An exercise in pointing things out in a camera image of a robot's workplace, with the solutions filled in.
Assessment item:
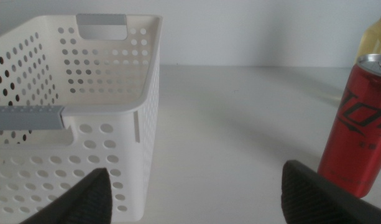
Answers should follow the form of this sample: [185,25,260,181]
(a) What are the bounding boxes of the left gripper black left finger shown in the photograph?
[19,167,113,224]

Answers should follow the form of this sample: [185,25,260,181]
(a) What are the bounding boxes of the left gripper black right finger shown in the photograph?
[280,159,381,224]

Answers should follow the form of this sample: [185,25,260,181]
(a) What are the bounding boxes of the red soda can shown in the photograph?
[317,53,381,199]

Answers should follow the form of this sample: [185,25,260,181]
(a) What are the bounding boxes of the yellow tea bottle green label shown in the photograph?
[355,0,381,63]

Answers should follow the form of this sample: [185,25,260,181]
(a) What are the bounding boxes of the white perforated plastic basket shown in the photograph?
[0,13,164,223]

